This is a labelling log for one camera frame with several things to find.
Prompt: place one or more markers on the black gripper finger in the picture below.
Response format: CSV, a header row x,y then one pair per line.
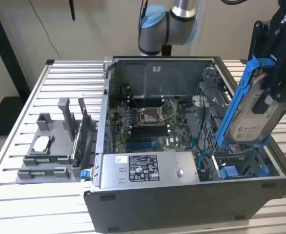
x,y
259,39
285,83

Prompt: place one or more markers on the hard disk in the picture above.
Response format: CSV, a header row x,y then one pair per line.
x,y
245,122

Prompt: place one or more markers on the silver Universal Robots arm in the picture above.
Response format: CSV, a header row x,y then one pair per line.
x,y
157,36

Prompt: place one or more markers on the metal disk bay cage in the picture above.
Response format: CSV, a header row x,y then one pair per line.
x,y
213,102

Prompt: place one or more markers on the blue empty disk carrier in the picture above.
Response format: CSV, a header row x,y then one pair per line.
x,y
230,172

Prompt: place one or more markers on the black RAM slot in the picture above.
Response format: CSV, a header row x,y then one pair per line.
x,y
146,140
149,131
149,134
149,127

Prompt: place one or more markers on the blue expansion slot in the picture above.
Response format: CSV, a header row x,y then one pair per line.
x,y
139,146

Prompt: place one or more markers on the green motherboard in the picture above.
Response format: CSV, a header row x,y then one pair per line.
x,y
177,136

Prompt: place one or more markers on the CPU socket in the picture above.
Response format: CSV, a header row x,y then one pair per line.
x,y
148,116

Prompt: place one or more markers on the thin locking lever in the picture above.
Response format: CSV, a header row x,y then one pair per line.
x,y
136,102

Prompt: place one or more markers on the silver power supply unit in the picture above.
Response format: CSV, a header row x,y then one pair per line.
x,y
167,168

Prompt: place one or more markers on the black open PC case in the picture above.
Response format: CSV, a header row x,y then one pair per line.
x,y
157,207

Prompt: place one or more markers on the black hanging rod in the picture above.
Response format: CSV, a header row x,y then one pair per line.
x,y
71,9

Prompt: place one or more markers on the green graphics card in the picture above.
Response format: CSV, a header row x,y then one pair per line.
x,y
84,136

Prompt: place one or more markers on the blue case latch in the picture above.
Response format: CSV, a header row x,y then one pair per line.
x,y
84,175

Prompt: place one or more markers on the gray parts rack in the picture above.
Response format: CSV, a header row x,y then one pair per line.
x,y
47,131

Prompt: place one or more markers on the silver CPU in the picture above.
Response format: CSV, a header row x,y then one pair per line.
x,y
41,144

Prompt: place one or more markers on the green RAM stick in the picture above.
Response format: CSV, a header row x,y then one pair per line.
x,y
45,171
45,159

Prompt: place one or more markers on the black flat floor base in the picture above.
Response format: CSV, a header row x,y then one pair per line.
x,y
4,114

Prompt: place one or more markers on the black slanted frame post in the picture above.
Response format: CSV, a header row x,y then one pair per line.
x,y
4,46

